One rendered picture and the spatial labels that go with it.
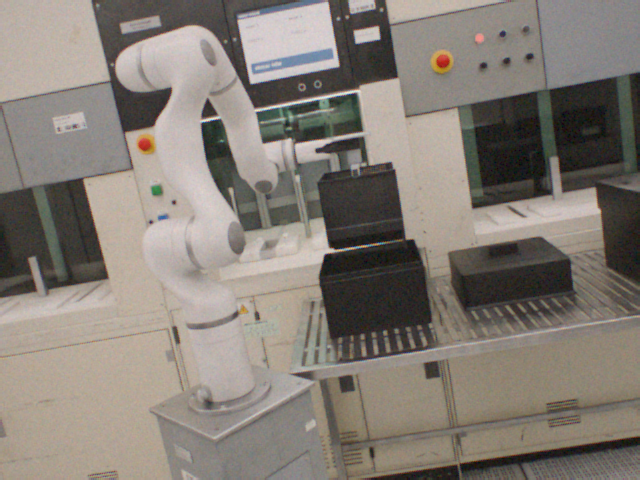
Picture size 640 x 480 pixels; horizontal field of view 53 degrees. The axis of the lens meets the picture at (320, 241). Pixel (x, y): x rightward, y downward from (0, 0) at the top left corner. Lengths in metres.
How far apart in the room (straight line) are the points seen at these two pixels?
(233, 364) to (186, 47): 0.68
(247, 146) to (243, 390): 0.60
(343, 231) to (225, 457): 0.65
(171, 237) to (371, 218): 0.54
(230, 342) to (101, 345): 0.98
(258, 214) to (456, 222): 1.18
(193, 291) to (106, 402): 1.07
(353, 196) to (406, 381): 0.83
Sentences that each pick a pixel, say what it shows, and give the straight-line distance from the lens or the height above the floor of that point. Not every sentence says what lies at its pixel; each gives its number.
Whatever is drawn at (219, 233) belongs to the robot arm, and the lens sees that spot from 1.36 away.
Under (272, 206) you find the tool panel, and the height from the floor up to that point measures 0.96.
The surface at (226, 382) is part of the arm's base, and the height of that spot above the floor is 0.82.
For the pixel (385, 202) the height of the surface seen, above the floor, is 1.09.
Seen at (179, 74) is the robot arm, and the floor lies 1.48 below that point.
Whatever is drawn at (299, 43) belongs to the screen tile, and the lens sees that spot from 2.08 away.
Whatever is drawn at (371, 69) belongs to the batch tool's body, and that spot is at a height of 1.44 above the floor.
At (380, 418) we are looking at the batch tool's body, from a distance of 2.33.
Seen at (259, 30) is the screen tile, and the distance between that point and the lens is 2.10.
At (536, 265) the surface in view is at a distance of 1.79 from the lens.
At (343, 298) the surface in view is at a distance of 1.71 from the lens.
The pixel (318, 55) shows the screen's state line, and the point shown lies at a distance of 2.07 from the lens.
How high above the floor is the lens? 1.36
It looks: 11 degrees down
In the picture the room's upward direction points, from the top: 11 degrees counter-clockwise
